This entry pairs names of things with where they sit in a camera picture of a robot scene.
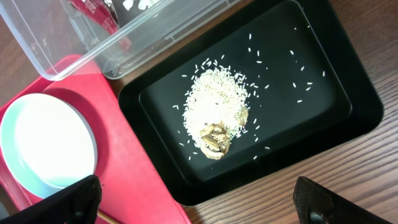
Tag black plastic tray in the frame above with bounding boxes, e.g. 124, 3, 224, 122
118, 0, 384, 206

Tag white tissue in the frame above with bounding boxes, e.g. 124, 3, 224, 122
123, 0, 159, 11

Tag rice food scraps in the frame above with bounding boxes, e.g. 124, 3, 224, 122
172, 26, 326, 162

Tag red plastic serving tray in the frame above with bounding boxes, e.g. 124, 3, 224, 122
17, 62, 190, 223

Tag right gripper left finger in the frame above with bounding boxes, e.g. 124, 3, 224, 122
1, 175, 102, 224

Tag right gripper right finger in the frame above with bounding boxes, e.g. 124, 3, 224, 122
293, 176, 391, 224

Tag red snack wrapper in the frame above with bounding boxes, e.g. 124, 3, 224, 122
67, 0, 122, 35

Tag light blue dinner plate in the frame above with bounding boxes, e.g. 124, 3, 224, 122
1, 93, 98, 198

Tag wooden chopstick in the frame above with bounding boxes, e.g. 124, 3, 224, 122
97, 211, 119, 224

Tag clear plastic waste bin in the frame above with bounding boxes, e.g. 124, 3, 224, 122
1, 0, 234, 81

